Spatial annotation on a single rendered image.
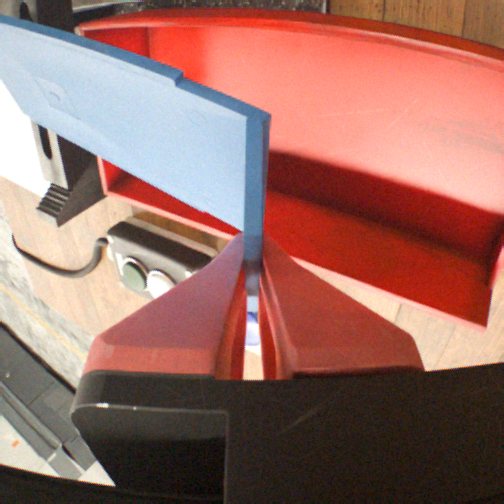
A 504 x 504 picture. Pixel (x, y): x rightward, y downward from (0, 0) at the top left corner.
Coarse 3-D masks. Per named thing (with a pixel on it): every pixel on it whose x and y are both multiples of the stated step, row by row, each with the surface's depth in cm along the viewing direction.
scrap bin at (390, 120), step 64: (192, 64) 24; (256, 64) 22; (320, 64) 20; (384, 64) 19; (448, 64) 17; (320, 128) 22; (384, 128) 20; (448, 128) 18; (128, 192) 27; (320, 192) 25; (384, 192) 22; (448, 192) 20; (320, 256) 21; (384, 256) 21; (448, 256) 21; (448, 320) 18
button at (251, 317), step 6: (252, 312) 30; (252, 318) 30; (252, 324) 30; (258, 324) 30; (252, 330) 30; (258, 330) 30; (246, 336) 31; (252, 336) 31; (258, 336) 30; (246, 342) 32; (252, 342) 31; (258, 342) 31
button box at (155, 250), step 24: (96, 240) 41; (120, 240) 35; (144, 240) 34; (168, 240) 34; (192, 240) 34; (96, 264) 45; (120, 264) 37; (144, 264) 35; (168, 264) 33; (192, 264) 32
